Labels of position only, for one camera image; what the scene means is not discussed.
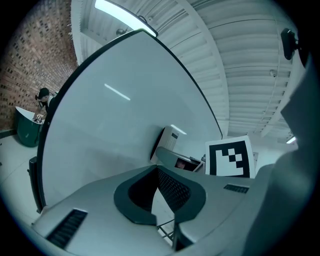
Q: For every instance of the black wall-mounted speaker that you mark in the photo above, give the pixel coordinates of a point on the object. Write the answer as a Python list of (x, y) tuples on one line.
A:
[(288, 45)]

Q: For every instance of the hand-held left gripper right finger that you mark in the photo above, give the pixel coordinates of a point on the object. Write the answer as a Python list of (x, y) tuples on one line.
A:
[(212, 200)]

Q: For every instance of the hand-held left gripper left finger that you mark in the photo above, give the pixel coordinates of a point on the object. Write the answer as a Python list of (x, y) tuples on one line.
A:
[(100, 212)]

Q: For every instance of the green rounded counter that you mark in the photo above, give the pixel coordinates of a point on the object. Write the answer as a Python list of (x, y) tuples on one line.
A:
[(27, 132)]

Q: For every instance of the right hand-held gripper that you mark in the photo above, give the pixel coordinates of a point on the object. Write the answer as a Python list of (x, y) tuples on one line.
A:
[(228, 157)]

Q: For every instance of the white standing air conditioner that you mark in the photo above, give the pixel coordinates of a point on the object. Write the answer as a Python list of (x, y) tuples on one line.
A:
[(170, 140)]

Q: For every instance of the metal stand frame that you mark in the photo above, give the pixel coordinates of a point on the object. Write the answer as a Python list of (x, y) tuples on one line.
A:
[(166, 230)]

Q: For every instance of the white dome security camera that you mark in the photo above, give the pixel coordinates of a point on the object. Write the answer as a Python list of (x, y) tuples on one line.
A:
[(273, 73)]

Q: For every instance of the long ceiling light panel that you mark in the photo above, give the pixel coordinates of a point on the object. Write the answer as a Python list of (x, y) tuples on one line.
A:
[(112, 8)]

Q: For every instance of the black whiteboard stand post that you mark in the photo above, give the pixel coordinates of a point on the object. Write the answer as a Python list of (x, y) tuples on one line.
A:
[(35, 180)]

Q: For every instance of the small ceiling light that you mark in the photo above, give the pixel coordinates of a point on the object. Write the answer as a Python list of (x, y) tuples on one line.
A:
[(290, 140)]

